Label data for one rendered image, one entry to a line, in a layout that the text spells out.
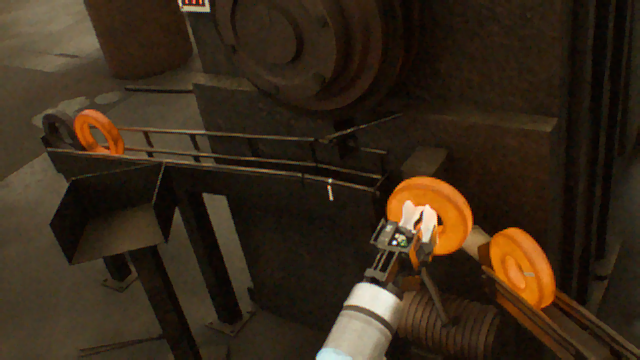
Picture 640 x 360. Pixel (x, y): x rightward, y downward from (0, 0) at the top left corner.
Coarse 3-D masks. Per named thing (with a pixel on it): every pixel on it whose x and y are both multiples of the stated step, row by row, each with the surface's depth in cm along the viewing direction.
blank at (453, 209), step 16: (400, 192) 115; (416, 192) 114; (432, 192) 112; (448, 192) 112; (400, 208) 118; (432, 208) 114; (448, 208) 112; (464, 208) 112; (448, 224) 114; (464, 224) 112; (448, 240) 116; (464, 240) 115
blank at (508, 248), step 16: (496, 240) 121; (512, 240) 115; (528, 240) 114; (496, 256) 123; (512, 256) 117; (528, 256) 112; (544, 256) 112; (496, 272) 125; (512, 272) 122; (528, 272) 113; (544, 272) 112; (512, 288) 121; (528, 288) 116; (544, 288) 112; (544, 304) 115
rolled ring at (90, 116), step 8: (88, 112) 200; (96, 112) 199; (80, 120) 202; (88, 120) 200; (96, 120) 197; (104, 120) 198; (80, 128) 205; (88, 128) 208; (104, 128) 197; (112, 128) 199; (80, 136) 208; (88, 136) 208; (112, 136) 198; (120, 136) 201; (88, 144) 208; (96, 144) 210; (112, 144) 200; (120, 144) 201; (96, 152) 208; (104, 152) 209; (112, 152) 203; (120, 152) 203
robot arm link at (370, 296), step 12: (360, 288) 102; (372, 288) 101; (348, 300) 103; (360, 300) 101; (372, 300) 100; (384, 300) 100; (396, 300) 101; (384, 312) 100; (396, 312) 101; (396, 324) 101
